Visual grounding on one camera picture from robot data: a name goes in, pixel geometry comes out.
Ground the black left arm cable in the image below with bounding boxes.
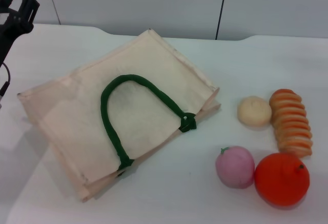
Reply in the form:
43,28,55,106
0,62,11,102

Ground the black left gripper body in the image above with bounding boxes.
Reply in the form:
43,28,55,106
0,8,34,65

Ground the orange toy fruit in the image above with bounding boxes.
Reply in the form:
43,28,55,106
254,152,311,207

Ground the ridged orange bread loaf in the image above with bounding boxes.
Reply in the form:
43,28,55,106
269,88,314,158

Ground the round beige bun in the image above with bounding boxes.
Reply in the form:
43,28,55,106
237,95,272,127

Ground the pink peach toy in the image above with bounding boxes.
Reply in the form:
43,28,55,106
215,146,256,190

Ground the white handbag with green handles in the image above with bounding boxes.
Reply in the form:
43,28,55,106
16,28,222,203

